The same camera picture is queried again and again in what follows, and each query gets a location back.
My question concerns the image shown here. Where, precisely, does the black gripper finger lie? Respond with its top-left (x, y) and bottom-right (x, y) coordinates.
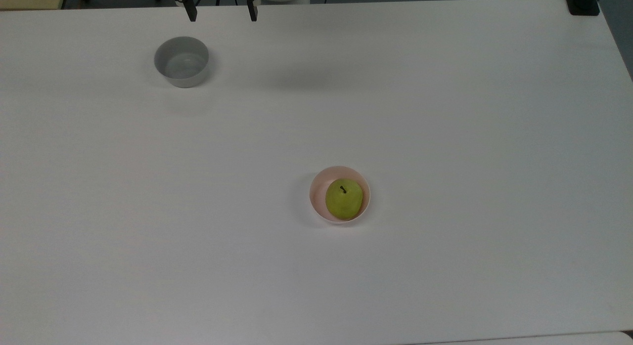
top-left (232, 0), bottom-right (270, 22)
top-left (165, 0), bottom-right (198, 23)

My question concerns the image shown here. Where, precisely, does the green pear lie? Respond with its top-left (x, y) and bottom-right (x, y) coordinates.
top-left (325, 178), bottom-right (363, 220)

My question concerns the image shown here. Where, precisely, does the grey bowl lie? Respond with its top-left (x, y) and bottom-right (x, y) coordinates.
top-left (154, 36), bottom-right (210, 88)

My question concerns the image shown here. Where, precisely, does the pink bowl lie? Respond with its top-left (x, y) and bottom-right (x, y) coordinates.
top-left (309, 166), bottom-right (371, 225)

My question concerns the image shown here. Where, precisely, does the black table clamp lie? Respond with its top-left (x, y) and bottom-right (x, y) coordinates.
top-left (564, 0), bottom-right (605, 16)

